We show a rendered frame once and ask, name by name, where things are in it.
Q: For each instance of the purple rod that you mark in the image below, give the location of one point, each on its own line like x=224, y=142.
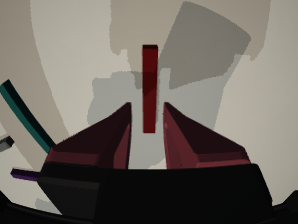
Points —
x=25, y=174

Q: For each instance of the grey rectangular block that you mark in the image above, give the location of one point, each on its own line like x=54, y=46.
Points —
x=6, y=143

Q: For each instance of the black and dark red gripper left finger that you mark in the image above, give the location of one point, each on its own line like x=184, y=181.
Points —
x=97, y=144

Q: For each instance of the turquoise rod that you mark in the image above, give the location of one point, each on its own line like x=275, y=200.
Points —
x=25, y=116

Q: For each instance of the dark red rod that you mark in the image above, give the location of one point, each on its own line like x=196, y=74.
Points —
x=149, y=83

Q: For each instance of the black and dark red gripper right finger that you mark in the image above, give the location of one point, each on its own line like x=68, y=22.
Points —
x=198, y=145

